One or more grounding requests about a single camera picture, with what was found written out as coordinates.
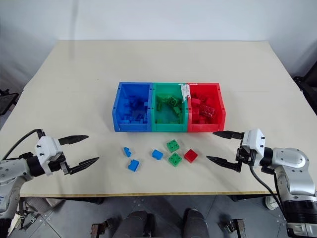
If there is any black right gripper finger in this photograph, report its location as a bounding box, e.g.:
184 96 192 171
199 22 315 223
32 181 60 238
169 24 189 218
206 155 242 173
212 130 245 141

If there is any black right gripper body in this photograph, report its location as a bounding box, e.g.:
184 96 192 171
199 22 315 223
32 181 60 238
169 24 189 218
235 145 258 167

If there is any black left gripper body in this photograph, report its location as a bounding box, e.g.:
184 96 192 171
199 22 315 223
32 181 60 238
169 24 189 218
49 153 72 176

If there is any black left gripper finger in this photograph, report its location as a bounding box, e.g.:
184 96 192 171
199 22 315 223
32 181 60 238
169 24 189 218
58 134 89 146
64 156 100 176

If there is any red plastic bin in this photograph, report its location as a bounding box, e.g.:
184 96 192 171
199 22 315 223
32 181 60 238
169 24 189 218
186 82 227 133

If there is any clear red studded block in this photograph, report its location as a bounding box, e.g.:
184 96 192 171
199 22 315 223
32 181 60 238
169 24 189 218
199 104 216 118

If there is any red square building block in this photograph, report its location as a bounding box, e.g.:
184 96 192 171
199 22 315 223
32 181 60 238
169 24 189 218
183 148 200 163

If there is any blue plastic bin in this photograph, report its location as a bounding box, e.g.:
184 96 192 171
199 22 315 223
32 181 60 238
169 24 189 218
112 81 155 132

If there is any white caster wheel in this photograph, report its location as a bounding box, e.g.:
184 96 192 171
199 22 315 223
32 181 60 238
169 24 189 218
265 195 279 211

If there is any green plastic bin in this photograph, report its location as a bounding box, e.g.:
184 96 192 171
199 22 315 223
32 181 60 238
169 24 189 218
150 82 190 132

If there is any white tape strip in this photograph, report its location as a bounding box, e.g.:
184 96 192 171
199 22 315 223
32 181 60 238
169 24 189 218
180 83 191 103

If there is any dark rounded shape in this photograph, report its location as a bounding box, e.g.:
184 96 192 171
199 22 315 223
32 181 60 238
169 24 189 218
122 210 150 238
183 208 209 238

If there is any long green building block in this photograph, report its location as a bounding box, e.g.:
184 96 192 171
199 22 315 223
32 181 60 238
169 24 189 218
156 95 167 110

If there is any black equipment case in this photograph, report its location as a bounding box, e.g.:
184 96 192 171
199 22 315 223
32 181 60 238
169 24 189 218
293 58 317 114

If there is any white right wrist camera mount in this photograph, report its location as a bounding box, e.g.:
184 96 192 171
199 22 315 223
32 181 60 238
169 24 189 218
241 128 266 167

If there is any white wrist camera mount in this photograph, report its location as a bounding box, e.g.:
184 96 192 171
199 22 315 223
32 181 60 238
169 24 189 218
34 135 64 176
241 128 266 167

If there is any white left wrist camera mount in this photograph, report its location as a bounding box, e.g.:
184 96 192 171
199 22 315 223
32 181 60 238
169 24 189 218
34 135 64 176

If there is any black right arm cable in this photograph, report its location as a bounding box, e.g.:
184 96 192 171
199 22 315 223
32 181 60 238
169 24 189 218
249 164 288 220

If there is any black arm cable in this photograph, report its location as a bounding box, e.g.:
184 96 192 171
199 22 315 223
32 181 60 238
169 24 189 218
0 128 47 162
249 164 288 220

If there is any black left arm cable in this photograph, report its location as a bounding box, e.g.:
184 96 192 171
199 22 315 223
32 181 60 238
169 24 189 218
0 128 47 162

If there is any grey strap with buckle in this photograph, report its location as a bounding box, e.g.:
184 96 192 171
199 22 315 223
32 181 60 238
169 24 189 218
14 198 43 231

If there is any rusty metal bracket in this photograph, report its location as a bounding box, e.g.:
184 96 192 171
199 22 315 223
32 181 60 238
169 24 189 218
91 218 117 238
218 218 246 238

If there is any black equipment with frame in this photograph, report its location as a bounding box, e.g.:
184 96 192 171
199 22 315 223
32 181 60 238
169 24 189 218
0 86 20 116

